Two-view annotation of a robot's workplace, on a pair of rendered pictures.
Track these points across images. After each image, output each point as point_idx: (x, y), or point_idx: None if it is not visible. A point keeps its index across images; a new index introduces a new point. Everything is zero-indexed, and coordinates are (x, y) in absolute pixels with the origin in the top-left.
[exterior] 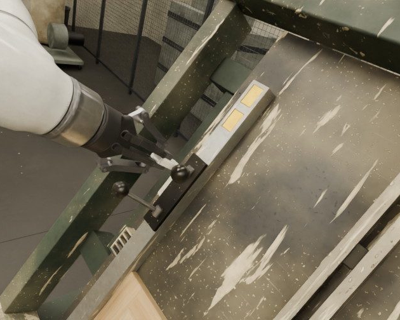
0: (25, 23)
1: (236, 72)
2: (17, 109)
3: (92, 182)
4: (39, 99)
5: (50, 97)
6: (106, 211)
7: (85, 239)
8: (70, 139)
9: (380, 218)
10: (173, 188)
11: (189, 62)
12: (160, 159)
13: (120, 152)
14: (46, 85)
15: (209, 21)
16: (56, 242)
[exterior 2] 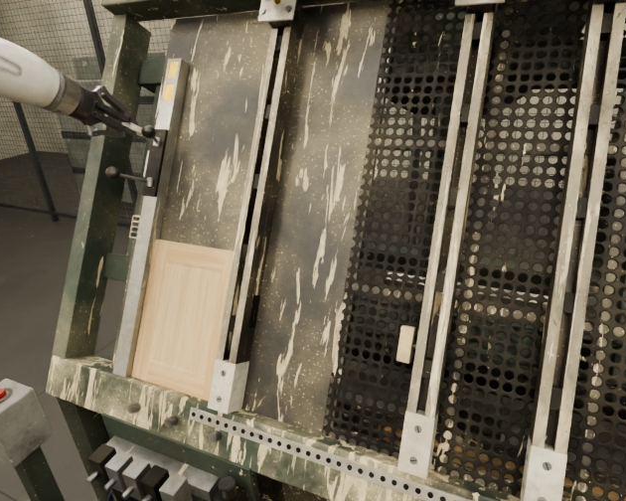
0: None
1: (156, 67)
2: (37, 80)
3: (84, 207)
4: (45, 73)
5: (49, 72)
6: (109, 231)
7: (103, 264)
8: (68, 102)
9: (269, 84)
10: (152, 160)
11: (114, 74)
12: (129, 124)
13: (99, 116)
14: (44, 65)
15: (112, 37)
16: (80, 270)
